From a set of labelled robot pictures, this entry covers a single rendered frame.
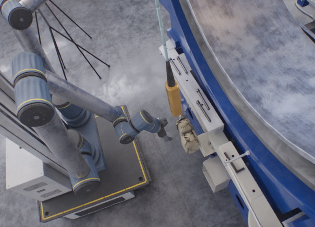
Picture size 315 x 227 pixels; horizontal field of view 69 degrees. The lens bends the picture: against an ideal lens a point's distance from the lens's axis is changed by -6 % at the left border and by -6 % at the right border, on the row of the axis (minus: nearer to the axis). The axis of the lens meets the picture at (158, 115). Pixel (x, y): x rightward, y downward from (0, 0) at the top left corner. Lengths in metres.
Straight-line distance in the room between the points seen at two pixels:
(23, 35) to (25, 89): 0.93
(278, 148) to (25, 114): 1.25
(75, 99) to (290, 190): 1.32
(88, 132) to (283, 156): 1.62
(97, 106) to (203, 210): 1.63
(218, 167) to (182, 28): 1.25
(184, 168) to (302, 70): 1.64
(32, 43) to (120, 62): 1.98
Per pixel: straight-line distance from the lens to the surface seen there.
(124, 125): 1.63
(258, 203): 1.88
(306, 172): 1.32
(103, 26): 4.58
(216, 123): 2.00
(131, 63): 3.71
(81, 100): 1.45
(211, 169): 2.21
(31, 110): 1.06
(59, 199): 2.68
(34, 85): 1.13
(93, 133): 2.25
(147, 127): 1.60
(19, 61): 1.26
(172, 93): 1.43
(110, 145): 2.64
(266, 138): 1.50
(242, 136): 1.82
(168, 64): 1.29
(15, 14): 1.68
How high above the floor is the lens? 2.62
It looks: 58 degrees down
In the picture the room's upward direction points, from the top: 17 degrees counter-clockwise
